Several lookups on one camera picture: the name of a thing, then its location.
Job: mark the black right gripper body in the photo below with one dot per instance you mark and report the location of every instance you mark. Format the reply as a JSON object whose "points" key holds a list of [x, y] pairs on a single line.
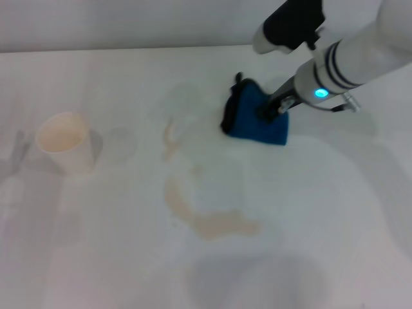
{"points": [[284, 95]]}

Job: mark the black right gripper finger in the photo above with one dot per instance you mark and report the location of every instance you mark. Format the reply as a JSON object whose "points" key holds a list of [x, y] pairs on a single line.
{"points": [[267, 111]]}

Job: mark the blue rag with black trim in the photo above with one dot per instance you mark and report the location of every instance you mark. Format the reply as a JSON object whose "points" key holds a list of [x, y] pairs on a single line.
{"points": [[248, 128]]}

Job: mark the white paper cup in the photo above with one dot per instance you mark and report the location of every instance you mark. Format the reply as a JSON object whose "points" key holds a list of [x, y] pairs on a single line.
{"points": [[69, 145]]}

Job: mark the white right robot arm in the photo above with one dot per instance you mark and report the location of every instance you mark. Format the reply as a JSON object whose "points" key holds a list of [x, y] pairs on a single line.
{"points": [[354, 58]]}

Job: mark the brown water stain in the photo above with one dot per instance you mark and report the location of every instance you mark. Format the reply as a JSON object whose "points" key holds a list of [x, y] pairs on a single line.
{"points": [[206, 222]]}

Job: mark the black and white right wrist camera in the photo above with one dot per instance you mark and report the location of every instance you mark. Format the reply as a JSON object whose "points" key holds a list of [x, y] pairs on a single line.
{"points": [[289, 22]]}

